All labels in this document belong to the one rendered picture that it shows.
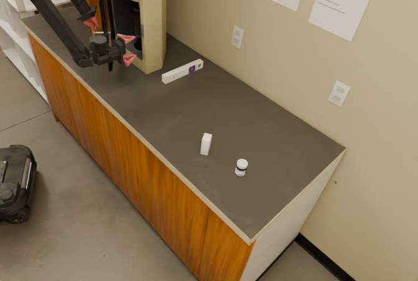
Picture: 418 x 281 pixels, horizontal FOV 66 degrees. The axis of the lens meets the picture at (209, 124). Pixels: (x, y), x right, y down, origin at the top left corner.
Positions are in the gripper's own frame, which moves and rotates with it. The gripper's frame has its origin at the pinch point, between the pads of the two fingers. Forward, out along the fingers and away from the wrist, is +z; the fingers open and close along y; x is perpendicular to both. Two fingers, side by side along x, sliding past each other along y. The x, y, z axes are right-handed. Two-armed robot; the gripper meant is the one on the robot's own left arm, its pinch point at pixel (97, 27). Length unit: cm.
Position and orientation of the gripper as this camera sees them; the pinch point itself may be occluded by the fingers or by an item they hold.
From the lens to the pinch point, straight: 177.8
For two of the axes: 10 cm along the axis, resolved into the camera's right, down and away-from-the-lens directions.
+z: 3.4, 6.3, 7.0
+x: 1.7, 6.9, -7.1
